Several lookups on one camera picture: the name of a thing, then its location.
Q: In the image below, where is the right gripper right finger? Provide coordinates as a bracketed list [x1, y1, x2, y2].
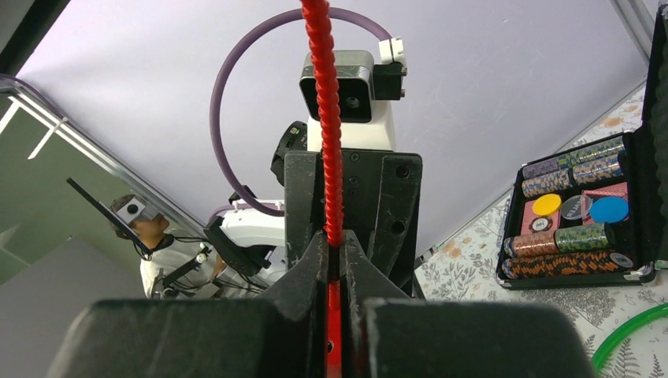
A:
[340, 231, 595, 377]

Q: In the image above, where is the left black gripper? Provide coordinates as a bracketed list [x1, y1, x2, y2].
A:
[284, 150, 423, 292]

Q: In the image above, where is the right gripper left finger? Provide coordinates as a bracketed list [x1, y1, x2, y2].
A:
[47, 232, 328, 377]

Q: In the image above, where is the red cable with plug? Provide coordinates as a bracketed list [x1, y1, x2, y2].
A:
[299, 0, 347, 378]

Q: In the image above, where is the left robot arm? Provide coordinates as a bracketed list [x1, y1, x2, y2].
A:
[205, 121, 423, 295]

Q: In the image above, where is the person with headset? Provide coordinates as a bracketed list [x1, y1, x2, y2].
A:
[65, 177, 247, 301]

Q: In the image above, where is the yellow round chip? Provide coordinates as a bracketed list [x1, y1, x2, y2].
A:
[532, 194, 562, 217]

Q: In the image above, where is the black poker chip case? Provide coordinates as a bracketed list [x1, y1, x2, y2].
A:
[495, 2, 667, 290]

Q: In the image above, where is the blue round chip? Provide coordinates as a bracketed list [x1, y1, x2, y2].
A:
[589, 196, 629, 223]

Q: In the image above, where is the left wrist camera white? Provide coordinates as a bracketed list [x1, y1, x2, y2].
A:
[298, 36, 408, 154]

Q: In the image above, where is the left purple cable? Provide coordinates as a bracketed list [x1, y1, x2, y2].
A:
[208, 7, 393, 218]

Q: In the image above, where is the green cable lock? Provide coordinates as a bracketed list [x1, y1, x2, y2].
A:
[591, 303, 667, 372]

